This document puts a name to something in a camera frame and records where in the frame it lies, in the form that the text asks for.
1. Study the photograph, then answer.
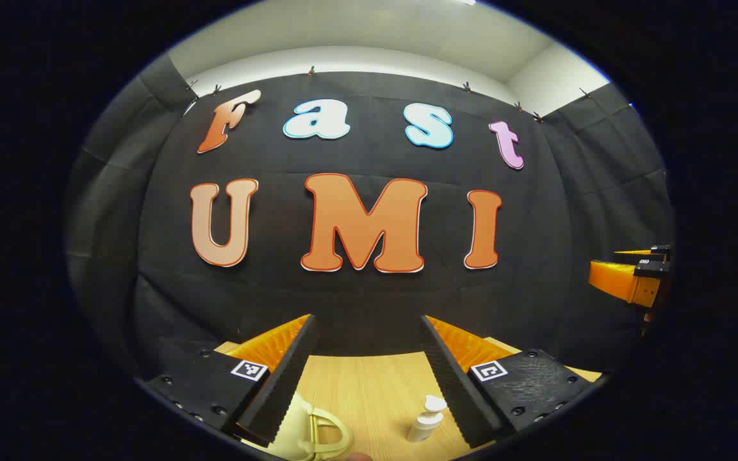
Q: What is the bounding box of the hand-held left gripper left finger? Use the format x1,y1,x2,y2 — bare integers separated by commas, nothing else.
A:
143,314,317,448

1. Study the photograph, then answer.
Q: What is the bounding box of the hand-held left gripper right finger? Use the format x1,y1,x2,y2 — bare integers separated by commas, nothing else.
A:
420,314,595,449

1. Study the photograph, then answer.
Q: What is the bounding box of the pale yellow suitcase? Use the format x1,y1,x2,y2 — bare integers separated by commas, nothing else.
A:
241,392,354,461

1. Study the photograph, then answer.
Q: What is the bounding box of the white pump bottle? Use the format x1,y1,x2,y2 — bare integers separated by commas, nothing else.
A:
406,395,448,444

